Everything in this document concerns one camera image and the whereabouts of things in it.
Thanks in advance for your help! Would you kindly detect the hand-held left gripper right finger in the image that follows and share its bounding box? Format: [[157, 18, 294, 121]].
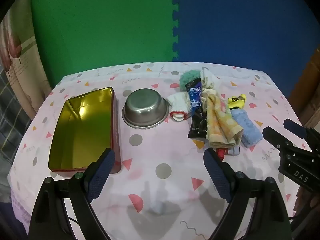
[[203, 148, 293, 240]]

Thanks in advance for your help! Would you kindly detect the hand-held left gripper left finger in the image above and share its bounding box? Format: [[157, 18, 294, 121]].
[[29, 148, 116, 240]]

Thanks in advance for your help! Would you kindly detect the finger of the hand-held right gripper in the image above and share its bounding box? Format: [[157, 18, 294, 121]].
[[284, 119, 310, 138], [262, 127, 293, 153]]

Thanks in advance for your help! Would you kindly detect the light blue towel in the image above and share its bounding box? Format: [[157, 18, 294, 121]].
[[230, 109, 263, 148]]

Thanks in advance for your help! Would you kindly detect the red and gold tin box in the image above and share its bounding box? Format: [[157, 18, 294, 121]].
[[48, 87, 123, 174]]

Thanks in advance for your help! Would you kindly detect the yellow plush toy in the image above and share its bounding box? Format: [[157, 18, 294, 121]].
[[227, 94, 248, 110]]

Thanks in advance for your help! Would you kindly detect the orange yellow towel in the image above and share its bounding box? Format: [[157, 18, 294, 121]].
[[204, 89, 244, 148]]

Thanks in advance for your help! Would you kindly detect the black protein packet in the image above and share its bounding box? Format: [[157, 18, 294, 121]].
[[186, 78, 208, 138]]

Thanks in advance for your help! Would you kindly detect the white sock with red trim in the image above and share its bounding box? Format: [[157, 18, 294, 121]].
[[167, 92, 193, 123]]

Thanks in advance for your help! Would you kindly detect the white towel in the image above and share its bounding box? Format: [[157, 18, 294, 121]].
[[200, 67, 220, 98]]

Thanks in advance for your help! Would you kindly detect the green fluffy puff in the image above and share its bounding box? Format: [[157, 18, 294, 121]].
[[179, 70, 202, 92]]

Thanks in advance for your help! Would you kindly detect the person's right hand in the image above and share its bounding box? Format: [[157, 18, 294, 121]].
[[294, 187, 311, 213]]

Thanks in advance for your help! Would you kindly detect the brown foam mat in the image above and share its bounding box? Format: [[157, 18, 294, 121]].
[[287, 47, 320, 128]]

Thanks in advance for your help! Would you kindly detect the pink patterned tablecloth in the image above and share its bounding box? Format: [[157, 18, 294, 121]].
[[7, 61, 313, 240]]

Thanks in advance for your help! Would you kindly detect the stainless steel bowl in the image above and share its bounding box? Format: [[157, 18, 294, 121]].
[[122, 88, 169, 130]]

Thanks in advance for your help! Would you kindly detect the dark blue cloth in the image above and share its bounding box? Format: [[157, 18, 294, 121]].
[[0, 200, 28, 240]]

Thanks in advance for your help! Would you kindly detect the blue foam mat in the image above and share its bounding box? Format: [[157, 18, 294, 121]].
[[171, 0, 320, 98]]

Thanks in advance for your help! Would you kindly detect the beige leaf print curtain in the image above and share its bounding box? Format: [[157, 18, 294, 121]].
[[0, 0, 52, 120]]

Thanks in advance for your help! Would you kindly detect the green foam mat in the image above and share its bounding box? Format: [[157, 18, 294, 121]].
[[30, 0, 180, 87]]

